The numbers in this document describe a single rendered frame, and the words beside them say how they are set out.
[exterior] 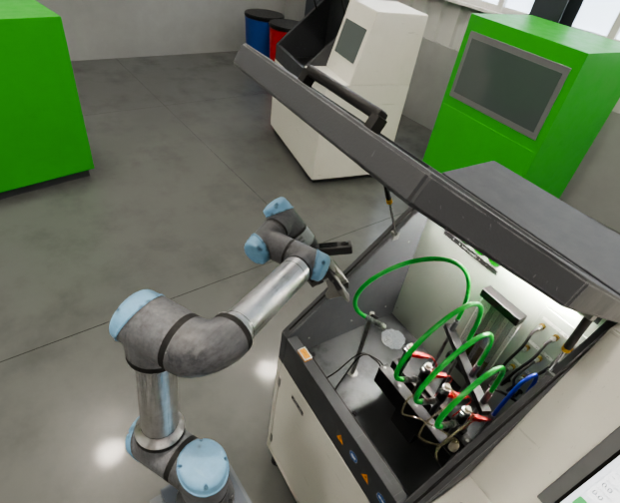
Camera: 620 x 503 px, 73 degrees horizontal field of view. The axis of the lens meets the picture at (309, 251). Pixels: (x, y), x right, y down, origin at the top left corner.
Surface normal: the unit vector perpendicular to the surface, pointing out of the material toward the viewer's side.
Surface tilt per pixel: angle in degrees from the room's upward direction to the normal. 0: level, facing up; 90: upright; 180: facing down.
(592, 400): 76
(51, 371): 0
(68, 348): 0
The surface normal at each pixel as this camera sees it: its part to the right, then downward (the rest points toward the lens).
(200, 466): 0.24, -0.70
